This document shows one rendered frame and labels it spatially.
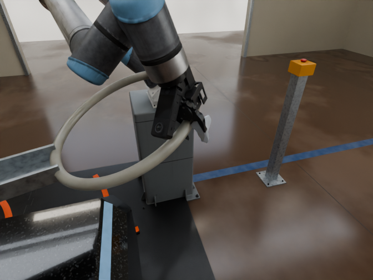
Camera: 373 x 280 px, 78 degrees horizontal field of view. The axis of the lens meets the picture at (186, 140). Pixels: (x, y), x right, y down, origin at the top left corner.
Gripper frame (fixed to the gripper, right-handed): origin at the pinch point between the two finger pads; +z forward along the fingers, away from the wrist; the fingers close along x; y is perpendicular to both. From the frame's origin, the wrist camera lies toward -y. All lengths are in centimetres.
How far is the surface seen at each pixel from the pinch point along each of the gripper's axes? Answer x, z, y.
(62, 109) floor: 305, 97, 95
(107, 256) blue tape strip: 24.9, 22.8, -34.0
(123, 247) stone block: 25.9, 29.2, -29.4
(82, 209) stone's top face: 44, 19, -25
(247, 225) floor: 14, 134, 26
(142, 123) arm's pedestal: 72, 41, 38
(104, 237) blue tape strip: 29.8, 22.3, -29.6
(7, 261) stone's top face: 47, 10, -48
